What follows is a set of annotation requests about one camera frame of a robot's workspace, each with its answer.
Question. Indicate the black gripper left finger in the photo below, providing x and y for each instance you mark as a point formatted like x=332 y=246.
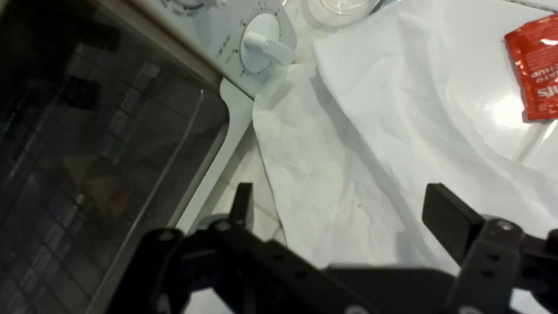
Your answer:
x=233 y=272

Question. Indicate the large white cloth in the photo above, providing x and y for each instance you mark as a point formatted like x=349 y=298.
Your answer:
x=377 y=145

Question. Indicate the red sauce packet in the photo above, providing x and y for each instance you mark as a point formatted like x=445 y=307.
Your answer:
x=538 y=63

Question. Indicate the white toaster oven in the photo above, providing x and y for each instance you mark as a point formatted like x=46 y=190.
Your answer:
x=175 y=35

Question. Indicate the clear cup with green band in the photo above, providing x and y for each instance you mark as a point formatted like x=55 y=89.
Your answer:
x=343 y=14

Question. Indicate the white oven timer knob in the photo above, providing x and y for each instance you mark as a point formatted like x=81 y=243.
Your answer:
x=262 y=37

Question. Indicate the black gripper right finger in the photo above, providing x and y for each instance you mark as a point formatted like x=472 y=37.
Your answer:
x=499 y=267

